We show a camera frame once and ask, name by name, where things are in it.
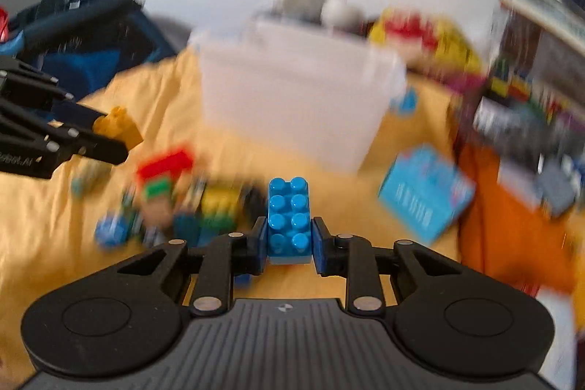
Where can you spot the orange toy brick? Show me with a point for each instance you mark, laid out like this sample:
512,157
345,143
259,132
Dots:
121,129

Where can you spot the pale yellow toy brick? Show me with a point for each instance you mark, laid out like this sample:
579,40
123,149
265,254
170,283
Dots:
156,212

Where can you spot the light blue carton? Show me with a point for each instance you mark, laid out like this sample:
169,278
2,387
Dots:
422,196

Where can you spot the yellow red packet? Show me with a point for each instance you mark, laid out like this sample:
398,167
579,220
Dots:
425,36

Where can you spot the red toy brick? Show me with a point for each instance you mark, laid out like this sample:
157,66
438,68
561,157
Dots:
167,164

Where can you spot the dark blue bag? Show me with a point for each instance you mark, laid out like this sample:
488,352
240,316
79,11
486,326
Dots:
91,38

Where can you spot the white plastic bag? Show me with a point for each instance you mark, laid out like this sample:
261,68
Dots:
555,335

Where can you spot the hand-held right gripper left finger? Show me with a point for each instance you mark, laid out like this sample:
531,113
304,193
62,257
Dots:
258,246

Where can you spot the small blue toy brick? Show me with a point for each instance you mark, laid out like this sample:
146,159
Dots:
109,232

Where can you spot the small light blue packet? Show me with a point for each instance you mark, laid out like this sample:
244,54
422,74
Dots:
404,100

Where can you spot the translucent white plastic container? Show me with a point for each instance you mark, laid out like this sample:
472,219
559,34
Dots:
292,97

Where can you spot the yellow bed sheet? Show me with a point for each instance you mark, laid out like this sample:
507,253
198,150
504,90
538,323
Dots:
55,234

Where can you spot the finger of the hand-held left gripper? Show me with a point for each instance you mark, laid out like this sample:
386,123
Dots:
77,112
105,150

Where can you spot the orange box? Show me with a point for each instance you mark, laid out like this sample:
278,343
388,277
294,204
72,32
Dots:
502,225

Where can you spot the green toy brick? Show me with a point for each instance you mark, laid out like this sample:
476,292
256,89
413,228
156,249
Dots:
157,190
215,228

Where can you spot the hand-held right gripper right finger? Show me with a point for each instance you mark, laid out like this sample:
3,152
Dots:
321,248

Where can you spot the large blue toy brick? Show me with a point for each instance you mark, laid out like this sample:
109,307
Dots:
288,218

